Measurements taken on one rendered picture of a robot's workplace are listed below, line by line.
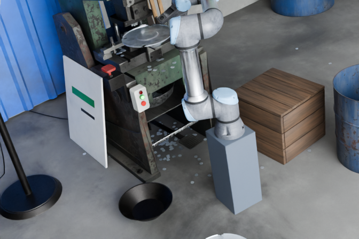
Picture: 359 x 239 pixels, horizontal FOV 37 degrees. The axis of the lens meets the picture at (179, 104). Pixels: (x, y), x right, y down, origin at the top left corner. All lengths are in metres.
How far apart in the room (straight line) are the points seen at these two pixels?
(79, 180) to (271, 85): 1.30
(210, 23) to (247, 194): 0.98
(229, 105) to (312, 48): 1.95
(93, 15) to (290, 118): 1.27
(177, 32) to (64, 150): 1.60
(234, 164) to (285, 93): 0.65
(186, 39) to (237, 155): 0.67
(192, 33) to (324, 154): 1.26
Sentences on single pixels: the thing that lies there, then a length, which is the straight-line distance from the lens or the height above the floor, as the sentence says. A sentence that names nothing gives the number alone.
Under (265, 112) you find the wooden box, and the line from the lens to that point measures 3.00.
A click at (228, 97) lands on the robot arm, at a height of 0.67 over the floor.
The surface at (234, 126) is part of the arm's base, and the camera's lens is 2.57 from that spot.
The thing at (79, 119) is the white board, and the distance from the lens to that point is 3.51.
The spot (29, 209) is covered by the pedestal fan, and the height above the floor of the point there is 0.04.
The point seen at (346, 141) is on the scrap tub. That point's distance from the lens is 2.98.
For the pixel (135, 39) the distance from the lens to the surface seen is 2.99.
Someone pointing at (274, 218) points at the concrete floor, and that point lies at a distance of 2.81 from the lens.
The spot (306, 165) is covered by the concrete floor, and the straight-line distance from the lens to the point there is 3.12.
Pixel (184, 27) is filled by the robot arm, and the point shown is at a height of 1.07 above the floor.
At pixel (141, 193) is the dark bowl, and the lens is 3.04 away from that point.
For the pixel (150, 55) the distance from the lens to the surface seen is 2.99.
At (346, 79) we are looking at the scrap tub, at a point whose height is 0.41.
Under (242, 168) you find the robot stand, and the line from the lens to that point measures 2.70.
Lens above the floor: 1.96
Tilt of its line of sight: 31 degrees down
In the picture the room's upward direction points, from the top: 11 degrees counter-clockwise
